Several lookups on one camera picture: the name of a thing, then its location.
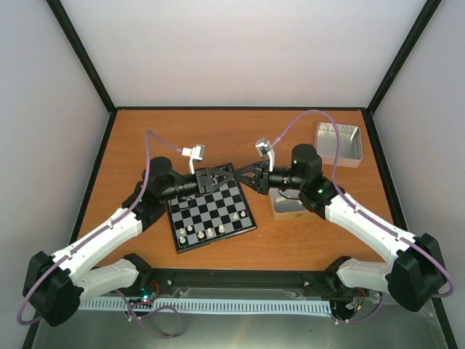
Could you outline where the gold metal tin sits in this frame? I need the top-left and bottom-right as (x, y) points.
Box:
(268, 188), (312, 221)

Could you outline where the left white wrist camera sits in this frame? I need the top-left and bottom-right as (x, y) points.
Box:
(181, 144), (205, 175)

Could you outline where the black aluminium frame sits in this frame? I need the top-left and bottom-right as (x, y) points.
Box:
(23, 1), (456, 348)

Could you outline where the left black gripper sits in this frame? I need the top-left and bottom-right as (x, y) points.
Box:
(161, 167), (234, 201)

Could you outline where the light blue cable duct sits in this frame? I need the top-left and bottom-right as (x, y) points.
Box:
(79, 295), (331, 317)

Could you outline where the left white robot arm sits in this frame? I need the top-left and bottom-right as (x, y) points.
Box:
(23, 156), (233, 326)

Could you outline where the black and silver chessboard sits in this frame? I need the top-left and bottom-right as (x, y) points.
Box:
(166, 180), (257, 254)

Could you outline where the green lit circuit board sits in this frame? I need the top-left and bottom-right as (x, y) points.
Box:
(141, 281), (161, 302)

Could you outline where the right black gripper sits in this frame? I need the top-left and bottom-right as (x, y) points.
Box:
(233, 160), (304, 196)

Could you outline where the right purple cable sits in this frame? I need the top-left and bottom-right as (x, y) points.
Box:
(270, 110), (457, 324)

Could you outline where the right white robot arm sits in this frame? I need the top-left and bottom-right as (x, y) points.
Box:
(234, 144), (447, 312)

